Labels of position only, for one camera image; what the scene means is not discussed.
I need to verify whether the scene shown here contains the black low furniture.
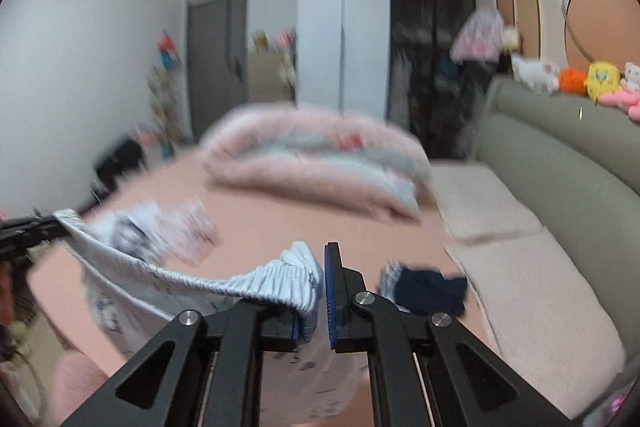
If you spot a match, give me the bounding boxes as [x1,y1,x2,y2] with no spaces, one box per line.
[92,139,148,202]

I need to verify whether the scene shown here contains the grey door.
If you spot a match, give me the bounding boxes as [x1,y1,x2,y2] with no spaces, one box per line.
[186,0,249,142]

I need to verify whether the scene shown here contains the cream plush toy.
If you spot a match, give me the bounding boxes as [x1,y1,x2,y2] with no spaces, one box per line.
[500,27,522,54]

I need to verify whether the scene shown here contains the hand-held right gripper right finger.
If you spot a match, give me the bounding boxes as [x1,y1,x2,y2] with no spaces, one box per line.
[324,242,576,427]

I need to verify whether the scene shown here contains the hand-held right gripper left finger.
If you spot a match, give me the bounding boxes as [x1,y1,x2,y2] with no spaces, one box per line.
[60,298,303,427]

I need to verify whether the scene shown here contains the pink plush toy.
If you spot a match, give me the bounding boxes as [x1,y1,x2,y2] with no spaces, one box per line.
[600,89,640,122]

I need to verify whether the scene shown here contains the pink folded quilt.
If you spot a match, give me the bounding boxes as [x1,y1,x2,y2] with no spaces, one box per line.
[200,102,433,223]

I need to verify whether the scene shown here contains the toy shelf rack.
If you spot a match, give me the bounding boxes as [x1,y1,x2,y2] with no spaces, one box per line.
[145,29,183,158]

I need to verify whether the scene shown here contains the beige cabinet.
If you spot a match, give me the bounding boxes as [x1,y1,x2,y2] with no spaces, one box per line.
[248,52,296,105]

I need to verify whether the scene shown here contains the white wardrobe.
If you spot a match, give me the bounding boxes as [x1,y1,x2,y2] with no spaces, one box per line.
[296,0,391,120]

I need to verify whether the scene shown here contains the orange plush toy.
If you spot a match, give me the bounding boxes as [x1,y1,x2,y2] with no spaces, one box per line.
[557,67,588,95]

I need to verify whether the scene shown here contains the navy folded garment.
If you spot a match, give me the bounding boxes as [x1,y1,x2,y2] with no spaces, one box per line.
[377,262,468,318]

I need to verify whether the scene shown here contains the pink patterned white garment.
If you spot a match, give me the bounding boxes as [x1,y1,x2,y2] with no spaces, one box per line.
[155,199,221,265]

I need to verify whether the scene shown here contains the pink frilly garment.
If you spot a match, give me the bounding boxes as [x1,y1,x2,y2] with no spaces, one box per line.
[450,7,505,62]

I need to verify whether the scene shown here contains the green padded headboard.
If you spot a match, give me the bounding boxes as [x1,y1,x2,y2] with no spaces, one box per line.
[470,79,640,388]

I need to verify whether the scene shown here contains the black and white garment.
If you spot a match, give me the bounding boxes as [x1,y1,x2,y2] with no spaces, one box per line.
[107,201,166,260]

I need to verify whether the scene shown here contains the black wardrobe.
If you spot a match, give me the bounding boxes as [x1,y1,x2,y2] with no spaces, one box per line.
[387,0,493,158]

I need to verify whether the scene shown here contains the yellow plush toy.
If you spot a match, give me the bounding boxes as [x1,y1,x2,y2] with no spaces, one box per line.
[586,62,623,104]

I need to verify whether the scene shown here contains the beige pillow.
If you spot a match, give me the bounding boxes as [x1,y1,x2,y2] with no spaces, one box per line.
[431,161,545,242]
[445,231,627,415]

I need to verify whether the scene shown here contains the pink fluffy blanket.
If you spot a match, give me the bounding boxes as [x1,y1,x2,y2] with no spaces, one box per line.
[50,349,108,427]

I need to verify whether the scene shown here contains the light blue printed pants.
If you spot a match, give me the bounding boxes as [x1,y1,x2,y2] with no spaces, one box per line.
[55,207,371,423]

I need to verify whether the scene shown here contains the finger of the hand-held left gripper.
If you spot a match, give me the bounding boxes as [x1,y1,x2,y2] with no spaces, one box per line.
[0,213,70,244]

